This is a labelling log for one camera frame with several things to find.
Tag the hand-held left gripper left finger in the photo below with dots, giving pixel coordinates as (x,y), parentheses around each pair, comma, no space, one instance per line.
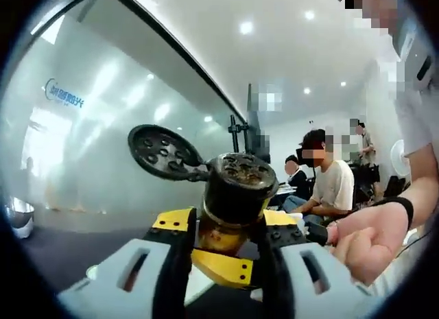
(103,278)

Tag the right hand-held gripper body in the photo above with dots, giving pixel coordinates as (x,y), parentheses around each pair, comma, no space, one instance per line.
(317,233)

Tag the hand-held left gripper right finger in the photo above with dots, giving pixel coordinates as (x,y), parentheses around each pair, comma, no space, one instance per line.
(336,274)

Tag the pepper bottle with black cap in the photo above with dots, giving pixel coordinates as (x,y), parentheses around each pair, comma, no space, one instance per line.
(236,188)

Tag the person's right hand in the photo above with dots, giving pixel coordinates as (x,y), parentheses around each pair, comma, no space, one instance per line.
(370,243)

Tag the black office chair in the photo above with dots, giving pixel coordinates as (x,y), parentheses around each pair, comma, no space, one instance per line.
(367,183)

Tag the black wristband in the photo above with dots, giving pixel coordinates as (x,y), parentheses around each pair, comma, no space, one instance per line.
(406,209)

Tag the metal bowl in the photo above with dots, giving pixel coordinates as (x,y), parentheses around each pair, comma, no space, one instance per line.
(21,216)

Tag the white fan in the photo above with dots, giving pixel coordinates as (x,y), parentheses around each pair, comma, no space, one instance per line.
(400,157)

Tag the black monitor stand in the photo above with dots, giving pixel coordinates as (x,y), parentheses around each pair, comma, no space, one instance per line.
(248,130)

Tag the grey worn device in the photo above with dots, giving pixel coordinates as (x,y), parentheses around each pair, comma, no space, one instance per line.
(409,48)

